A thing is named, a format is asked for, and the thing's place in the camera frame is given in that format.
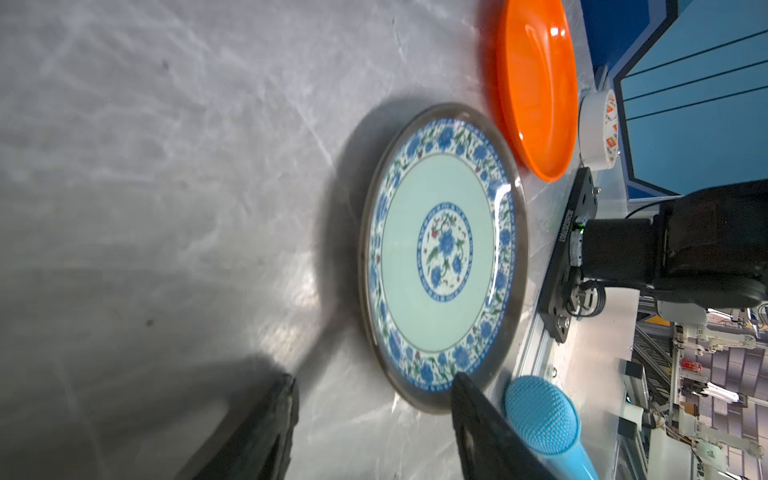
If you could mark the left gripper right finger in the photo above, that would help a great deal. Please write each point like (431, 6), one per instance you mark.
(488, 447)

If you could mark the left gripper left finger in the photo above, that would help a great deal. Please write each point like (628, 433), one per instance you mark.
(255, 437)

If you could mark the teal patterned plate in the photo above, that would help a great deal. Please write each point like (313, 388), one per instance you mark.
(443, 254)

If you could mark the orange plate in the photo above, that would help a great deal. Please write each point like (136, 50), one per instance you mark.
(538, 85)

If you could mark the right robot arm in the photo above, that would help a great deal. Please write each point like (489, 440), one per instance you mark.
(708, 248)

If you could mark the blue handle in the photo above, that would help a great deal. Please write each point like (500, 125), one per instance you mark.
(546, 420)

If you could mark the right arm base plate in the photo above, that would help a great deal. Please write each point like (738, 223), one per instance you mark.
(563, 273)

